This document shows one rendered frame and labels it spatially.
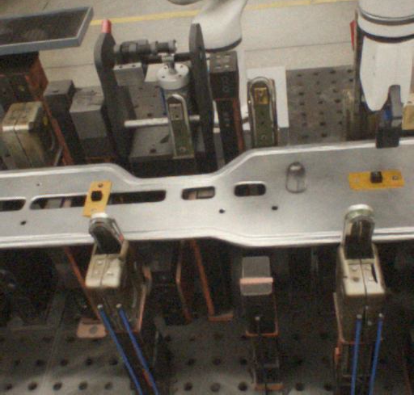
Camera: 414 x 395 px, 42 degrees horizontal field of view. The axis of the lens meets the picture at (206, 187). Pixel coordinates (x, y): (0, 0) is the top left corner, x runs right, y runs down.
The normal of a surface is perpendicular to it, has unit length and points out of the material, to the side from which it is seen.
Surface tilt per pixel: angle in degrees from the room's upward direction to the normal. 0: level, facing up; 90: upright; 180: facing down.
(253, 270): 0
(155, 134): 0
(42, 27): 0
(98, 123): 90
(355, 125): 90
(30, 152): 90
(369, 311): 90
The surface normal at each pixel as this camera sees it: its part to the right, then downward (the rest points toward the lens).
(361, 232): -0.02, 0.83
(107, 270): -0.14, -0.72
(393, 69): -0.02, 0.62
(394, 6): -0.22, 0.69
